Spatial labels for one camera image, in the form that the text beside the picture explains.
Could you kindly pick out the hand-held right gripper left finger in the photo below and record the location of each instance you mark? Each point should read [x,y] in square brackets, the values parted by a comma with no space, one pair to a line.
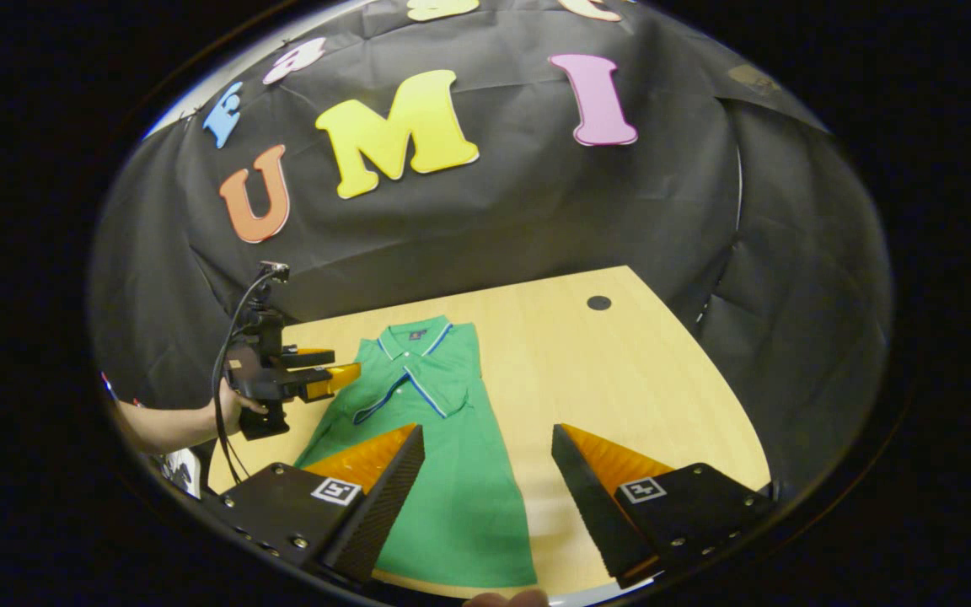
[388,497]

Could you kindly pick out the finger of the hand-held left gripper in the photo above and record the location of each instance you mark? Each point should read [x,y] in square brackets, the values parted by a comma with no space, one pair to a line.
[325,381]
[308,357]

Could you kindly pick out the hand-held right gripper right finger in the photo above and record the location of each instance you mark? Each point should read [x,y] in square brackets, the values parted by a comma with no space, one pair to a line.
[587,497]

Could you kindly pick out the green T-shirt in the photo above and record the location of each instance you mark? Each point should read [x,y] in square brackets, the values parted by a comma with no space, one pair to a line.
[460,489]

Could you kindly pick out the black backdrop cloth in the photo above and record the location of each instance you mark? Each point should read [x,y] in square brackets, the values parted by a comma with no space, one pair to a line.
[536,211]

